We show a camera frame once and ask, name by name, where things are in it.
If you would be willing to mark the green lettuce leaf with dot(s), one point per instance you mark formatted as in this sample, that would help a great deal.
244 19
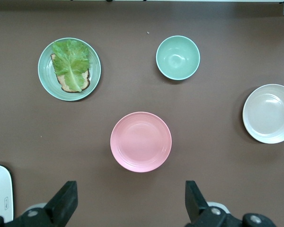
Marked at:
71 63

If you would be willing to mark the small green deep bowl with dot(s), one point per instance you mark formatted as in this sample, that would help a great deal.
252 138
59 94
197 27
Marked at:
177 58

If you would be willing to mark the white toaster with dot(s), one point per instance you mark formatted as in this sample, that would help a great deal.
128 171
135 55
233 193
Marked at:
0 189

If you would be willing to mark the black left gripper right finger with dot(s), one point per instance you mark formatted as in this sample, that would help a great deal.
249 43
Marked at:
196 208

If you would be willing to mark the green plate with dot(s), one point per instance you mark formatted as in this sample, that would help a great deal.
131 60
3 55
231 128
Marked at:
46 78

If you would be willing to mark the toasted bread slice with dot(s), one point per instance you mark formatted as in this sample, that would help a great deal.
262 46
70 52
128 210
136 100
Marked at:
62 84

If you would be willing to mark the beige shallow bowl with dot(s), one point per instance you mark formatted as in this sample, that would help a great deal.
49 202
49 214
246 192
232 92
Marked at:
267 113

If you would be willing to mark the pink shallow bowl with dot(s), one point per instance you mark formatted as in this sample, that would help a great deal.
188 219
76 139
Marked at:
140 142

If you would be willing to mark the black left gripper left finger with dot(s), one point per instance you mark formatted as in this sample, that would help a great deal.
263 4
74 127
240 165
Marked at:
59 208

